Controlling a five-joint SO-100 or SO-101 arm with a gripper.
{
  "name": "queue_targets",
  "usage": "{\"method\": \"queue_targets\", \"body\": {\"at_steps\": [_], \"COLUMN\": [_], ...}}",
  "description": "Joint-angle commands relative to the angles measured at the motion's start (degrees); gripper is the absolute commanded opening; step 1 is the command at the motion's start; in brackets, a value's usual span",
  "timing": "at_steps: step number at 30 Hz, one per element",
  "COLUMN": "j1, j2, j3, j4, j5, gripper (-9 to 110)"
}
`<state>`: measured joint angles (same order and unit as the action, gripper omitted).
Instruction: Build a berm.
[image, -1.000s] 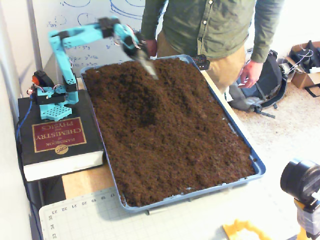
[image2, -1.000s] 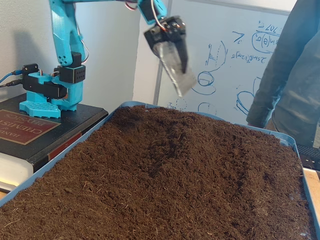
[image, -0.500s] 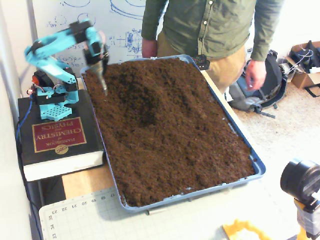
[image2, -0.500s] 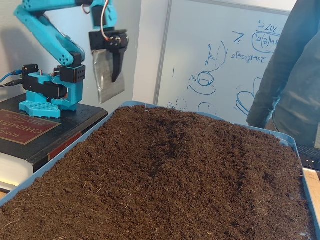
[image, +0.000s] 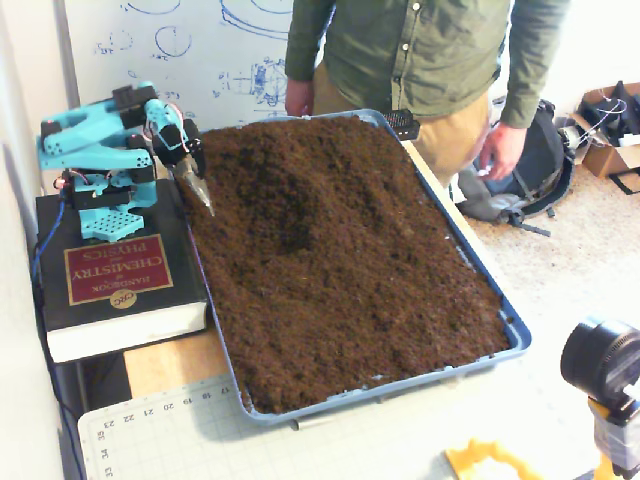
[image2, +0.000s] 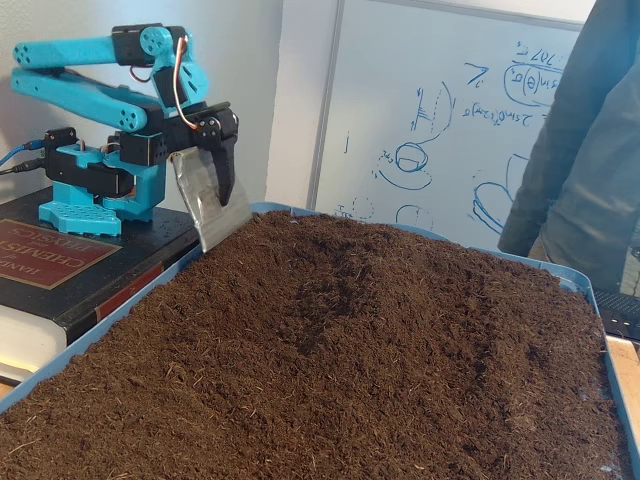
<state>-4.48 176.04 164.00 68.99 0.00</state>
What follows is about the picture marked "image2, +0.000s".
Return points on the black perforated box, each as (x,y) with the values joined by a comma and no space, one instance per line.
(617,310)

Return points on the blue plastic tray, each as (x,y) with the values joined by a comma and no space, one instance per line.
(100,331)

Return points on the brown soil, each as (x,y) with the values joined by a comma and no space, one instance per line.
(300,350)

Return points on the person right forearm green sleeve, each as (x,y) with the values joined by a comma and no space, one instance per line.
(535,210)

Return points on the person body green shirt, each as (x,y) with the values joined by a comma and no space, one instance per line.
(610,200)

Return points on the whiteboard with blue drawings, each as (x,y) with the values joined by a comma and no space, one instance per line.
(440,50)

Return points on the black chemistry physics handbook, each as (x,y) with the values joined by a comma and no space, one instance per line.
(75,280)

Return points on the teal five-joint robot arm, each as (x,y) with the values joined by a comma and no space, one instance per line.
(75,100)

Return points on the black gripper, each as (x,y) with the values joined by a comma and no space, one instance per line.
(214,125)

